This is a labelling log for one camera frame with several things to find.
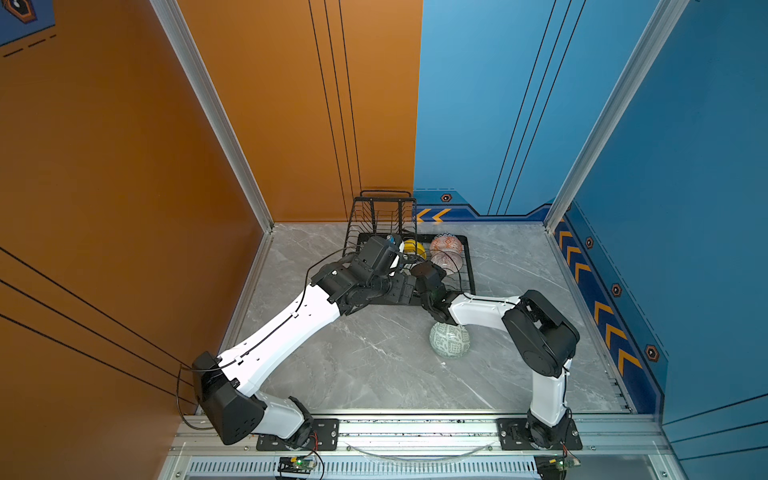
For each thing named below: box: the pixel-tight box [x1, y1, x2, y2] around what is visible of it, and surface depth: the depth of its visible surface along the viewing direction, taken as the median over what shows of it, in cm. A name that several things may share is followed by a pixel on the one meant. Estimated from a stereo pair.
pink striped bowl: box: [429, 242, 463, 275], surface depth 107 cm
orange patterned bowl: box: [430, 232, 463, 252], surface depth 111 cm
